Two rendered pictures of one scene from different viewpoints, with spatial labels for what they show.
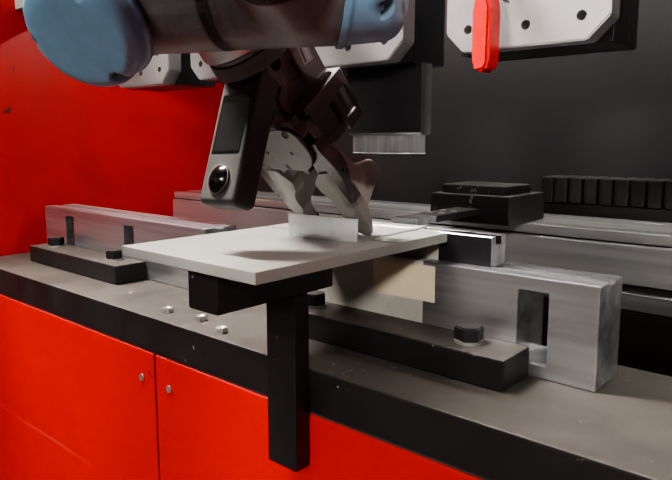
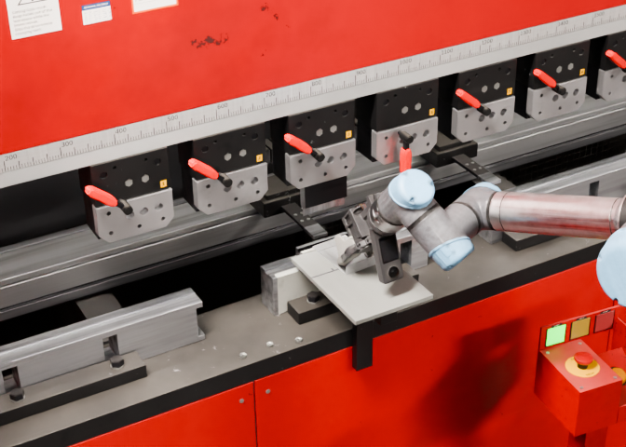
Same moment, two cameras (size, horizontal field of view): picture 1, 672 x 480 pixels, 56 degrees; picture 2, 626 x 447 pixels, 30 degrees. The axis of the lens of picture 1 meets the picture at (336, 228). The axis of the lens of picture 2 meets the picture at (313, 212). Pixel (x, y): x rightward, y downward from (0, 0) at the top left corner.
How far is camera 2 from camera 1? 2.29 m
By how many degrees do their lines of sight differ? 69
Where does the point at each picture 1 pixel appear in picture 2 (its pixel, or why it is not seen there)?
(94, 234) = (56, 364)
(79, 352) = (166, 429)
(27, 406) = not seen: outside the picture
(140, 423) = (238, 426)
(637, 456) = (474, 277)
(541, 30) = (415, 151)
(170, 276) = (166, 346)
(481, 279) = not seen: hidden behind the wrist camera
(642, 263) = (356, 193)
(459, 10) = (382, 149)
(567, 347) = (418, 255)
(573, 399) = (430, 272)
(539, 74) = not seen: hidden behind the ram
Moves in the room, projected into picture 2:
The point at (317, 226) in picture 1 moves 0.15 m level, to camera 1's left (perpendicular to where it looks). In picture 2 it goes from (361, 264) to (338, 304)
